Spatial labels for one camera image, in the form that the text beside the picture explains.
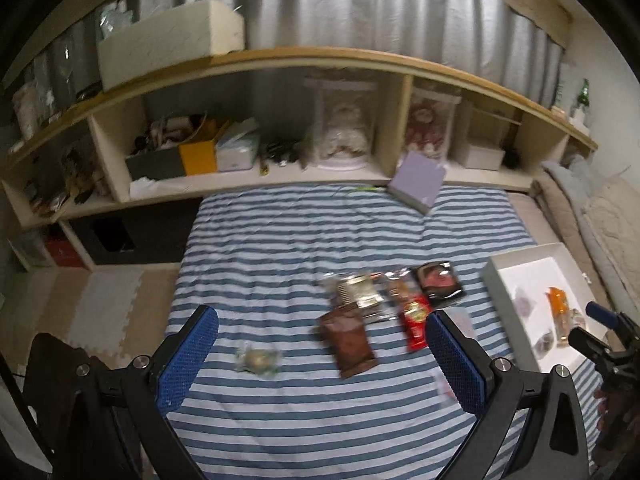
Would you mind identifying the orange snack bag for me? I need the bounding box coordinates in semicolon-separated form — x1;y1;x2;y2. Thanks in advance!
546;287;573;347

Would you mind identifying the white pink snack packet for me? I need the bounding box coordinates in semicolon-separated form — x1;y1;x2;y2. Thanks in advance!
427;310;484;414

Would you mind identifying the person's right hand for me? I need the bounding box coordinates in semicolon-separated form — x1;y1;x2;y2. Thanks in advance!
593;389;608;431

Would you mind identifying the purple box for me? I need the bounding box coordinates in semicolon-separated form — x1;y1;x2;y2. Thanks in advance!
386;152;446;214

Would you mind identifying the silver curtain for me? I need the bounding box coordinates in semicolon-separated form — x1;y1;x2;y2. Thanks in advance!
127;0;570;106

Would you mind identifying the small white box on shelf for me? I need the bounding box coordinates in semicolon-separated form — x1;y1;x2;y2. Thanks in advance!
454;141;504;171

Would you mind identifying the red snack stick packet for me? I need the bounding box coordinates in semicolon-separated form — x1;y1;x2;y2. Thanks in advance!
384;268;432;352

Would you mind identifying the clear gold cookie packet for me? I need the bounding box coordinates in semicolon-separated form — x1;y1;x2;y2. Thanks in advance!
320;273;395;324

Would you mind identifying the beige folded blanket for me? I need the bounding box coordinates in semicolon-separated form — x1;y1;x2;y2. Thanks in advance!
534;155;639;320

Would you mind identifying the small green candy packet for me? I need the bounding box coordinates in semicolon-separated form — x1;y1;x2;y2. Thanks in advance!
235;342;282;378

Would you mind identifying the white tissue box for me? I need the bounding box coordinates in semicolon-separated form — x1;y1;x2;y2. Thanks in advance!
216;118;260;172

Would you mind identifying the green glass bottle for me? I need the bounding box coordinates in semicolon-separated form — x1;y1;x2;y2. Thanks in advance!
576;79;590;110

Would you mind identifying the wooden headboard shelf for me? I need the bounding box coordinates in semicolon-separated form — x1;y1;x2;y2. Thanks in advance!
1;47;598;266

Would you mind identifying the orange and black box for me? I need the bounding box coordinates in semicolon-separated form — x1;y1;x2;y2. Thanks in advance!
125;119;221;181

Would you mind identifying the brown chocolate snack packet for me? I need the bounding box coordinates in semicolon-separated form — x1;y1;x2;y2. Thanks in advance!
319;302;378;379

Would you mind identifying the black red snack packet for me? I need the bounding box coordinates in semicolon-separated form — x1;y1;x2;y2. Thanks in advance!
413;261;465;308

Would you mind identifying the white tray box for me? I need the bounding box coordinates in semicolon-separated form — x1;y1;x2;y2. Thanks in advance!
482;243;606;373

